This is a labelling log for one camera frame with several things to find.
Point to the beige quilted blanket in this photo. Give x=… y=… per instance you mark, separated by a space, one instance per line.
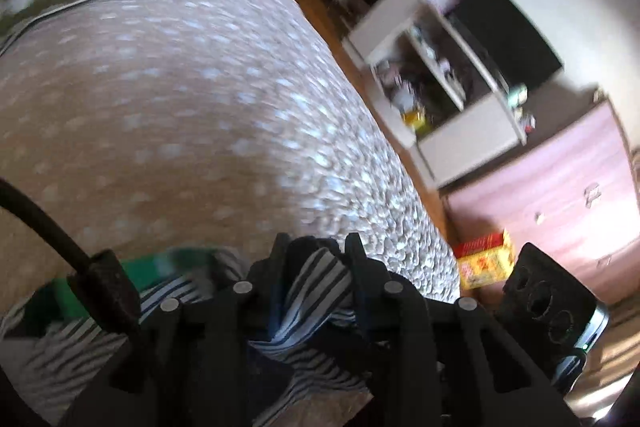
x=175 y=107

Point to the white television cabinet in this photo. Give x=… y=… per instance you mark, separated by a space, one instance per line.
x=450 y=152

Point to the pink dresser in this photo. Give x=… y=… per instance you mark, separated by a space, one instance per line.
x=550 y=187

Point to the red yellow box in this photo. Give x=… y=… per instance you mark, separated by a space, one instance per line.
x=485 y=262

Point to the yellow bottle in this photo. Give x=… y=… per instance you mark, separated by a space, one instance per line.
x=414 y=119

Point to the green cloth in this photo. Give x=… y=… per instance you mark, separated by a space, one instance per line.
x=160 y=264

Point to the striped pants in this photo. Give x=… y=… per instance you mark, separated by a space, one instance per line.
x=310 y=292

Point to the black television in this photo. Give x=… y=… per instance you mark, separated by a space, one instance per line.
x=510 y=42

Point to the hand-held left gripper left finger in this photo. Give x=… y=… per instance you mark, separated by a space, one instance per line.
x=275 y=267

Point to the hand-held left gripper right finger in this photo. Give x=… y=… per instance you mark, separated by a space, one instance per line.
x=357 y=267

